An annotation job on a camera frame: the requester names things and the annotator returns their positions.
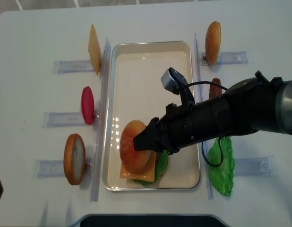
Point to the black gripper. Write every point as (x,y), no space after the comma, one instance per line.
(183,126)

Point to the bun top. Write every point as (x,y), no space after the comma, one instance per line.
(133,160)

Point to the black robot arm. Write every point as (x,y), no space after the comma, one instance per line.
(252,105)

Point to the lettuce leaf on burger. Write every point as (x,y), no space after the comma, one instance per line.
(160,169)

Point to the cheese slice on burger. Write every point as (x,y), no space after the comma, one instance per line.
(146,174)

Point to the red tomato slice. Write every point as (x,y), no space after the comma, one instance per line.
(87,105)

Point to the standing green lettuce leaf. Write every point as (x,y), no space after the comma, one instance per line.
(222,177)

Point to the standing brown meat patty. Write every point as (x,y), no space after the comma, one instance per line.
(215,91)

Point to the clear holder under tomato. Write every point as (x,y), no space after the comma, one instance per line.
(54,119)

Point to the standing cheese slice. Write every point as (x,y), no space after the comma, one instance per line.
(94,50)

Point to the clear holder under cheese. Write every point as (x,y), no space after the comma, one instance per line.
(73,66)

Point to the clear holder under lettuce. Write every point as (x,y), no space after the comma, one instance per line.
(258,166)

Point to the metal baking tray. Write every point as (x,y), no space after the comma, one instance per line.
(136,93)

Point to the standing bun bottom left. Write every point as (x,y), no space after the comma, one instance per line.
(74,159)

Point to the dark base bottom edge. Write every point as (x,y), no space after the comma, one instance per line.
(150,221)

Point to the clear holder under left bun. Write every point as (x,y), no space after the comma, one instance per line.
(48,168)

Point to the bun half right of pair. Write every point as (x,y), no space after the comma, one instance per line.
(213,42)

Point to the clear holder under buns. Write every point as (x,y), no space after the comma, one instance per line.
(227,58)

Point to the left clear long rail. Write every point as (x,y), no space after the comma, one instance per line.
(101,121)

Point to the clear long rail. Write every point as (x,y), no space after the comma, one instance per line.
(200,92)
(101,121)

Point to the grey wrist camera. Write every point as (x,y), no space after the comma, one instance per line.
(172,80)

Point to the right clear long rail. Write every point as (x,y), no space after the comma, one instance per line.
(200,92)

